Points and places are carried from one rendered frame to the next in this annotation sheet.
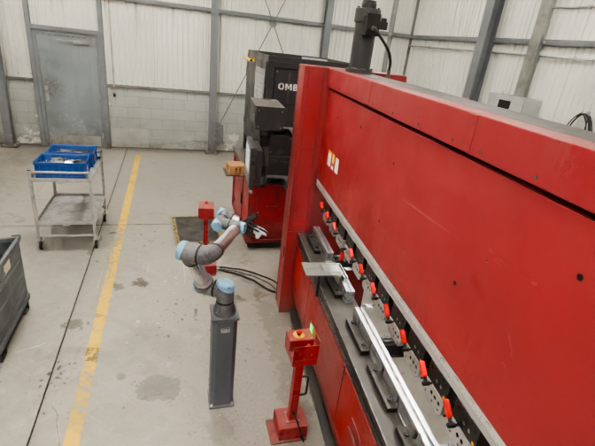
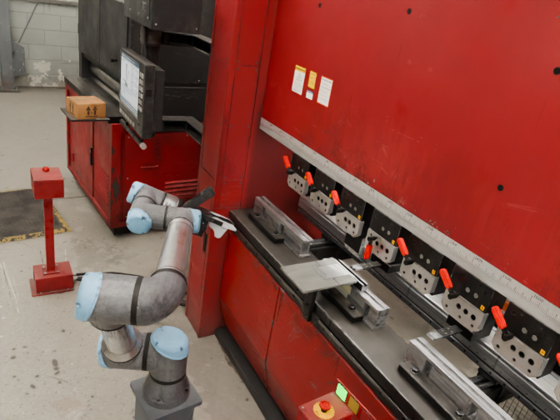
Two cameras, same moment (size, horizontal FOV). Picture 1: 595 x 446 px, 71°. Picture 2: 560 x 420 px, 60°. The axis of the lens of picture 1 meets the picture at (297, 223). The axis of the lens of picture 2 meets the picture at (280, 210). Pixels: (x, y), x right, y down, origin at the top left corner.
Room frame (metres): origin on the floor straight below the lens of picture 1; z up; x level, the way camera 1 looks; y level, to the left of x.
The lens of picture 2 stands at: (1.08, 0.59, 2.03)
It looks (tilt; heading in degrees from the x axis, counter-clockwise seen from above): 25 degrees down; 339
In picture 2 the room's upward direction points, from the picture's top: 10 degrees clockwise
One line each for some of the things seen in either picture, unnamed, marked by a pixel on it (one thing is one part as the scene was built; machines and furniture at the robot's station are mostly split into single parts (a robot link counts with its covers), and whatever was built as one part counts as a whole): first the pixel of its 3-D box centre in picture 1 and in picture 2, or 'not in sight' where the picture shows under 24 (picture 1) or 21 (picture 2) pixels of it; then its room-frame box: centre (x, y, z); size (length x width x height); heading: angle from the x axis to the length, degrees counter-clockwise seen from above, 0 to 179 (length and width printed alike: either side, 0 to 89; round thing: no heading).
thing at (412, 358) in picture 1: (421, 352); not in sight; (1.49, -0.62, 1.26); 0.15 x 0.09 x 0.17; 13
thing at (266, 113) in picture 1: (263, 149); (156, 70); (3.75, 0.39, 1.53); 0.51 x 0.25 x 0.85; 14
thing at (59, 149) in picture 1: (73, 156); not in sight; (4.78, 2.78, 0.92); 0.50 x 0.36 x 0.18; 108
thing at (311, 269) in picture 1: (321, 269); (318, 274); (2.60, -0.21, 1.00); 0.26 x 0.18 x 0.01; 103
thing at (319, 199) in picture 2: (337, 223); (329, 191); (2.86, -0.30, 1.26); 0.15 x 0.09 x 0.17; 13
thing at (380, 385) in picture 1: (381, 387); not in sight; (1.64, -0.52, 0.89); 0.30 x 0.05 x 0.03; 13
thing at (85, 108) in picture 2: (235, 167); (84, 106); (4.68, 0.79, 1.04); 0.30 x 0.26 x 0.12; 18
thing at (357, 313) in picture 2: (333, 284); (336, 297); (2.58, -0.31, 0.89); 0.30 x 0.05 x 0.03; 13
